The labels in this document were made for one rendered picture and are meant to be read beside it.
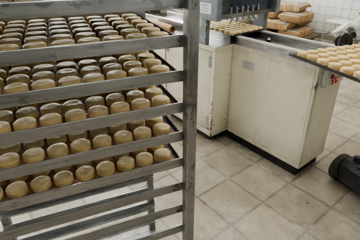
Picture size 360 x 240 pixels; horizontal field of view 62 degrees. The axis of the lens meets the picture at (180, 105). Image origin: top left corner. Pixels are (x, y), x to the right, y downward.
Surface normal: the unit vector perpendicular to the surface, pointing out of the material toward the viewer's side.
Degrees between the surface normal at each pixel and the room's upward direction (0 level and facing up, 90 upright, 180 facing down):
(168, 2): 90
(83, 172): 0
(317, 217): 0
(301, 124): 90
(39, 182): 0
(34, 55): 90
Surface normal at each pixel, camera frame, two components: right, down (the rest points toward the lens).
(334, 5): -0.78, 0.27
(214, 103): 0.62, 0.34
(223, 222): 0.00, -0.90
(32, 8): 0.38, 0.40
